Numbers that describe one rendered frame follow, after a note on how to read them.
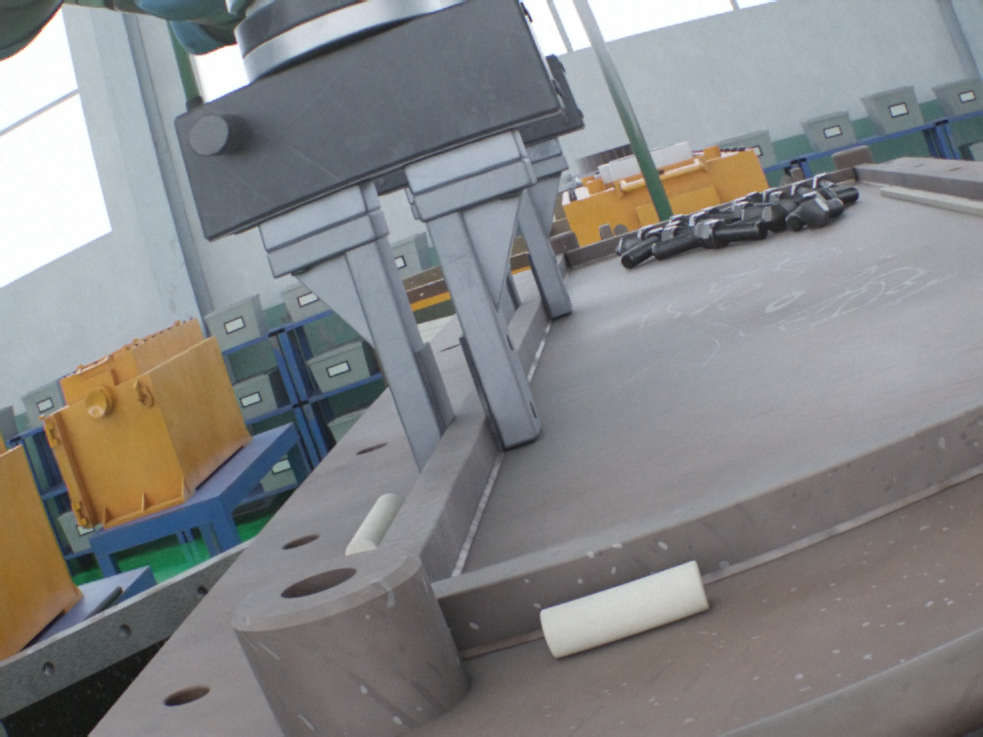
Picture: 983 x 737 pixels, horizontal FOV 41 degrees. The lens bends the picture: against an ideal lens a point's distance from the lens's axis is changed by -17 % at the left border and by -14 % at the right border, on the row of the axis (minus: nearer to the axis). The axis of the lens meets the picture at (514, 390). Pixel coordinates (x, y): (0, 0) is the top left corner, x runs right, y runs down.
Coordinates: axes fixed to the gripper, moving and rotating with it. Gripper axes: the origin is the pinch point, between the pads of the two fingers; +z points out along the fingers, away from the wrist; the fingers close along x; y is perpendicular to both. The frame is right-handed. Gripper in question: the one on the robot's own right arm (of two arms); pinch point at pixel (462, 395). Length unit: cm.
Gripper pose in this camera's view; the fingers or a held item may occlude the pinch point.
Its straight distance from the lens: 51.8
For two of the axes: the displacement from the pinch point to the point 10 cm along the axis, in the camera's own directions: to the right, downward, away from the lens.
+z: 3.3, 9.4, 1.3
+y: -0.7, 1.6, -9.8
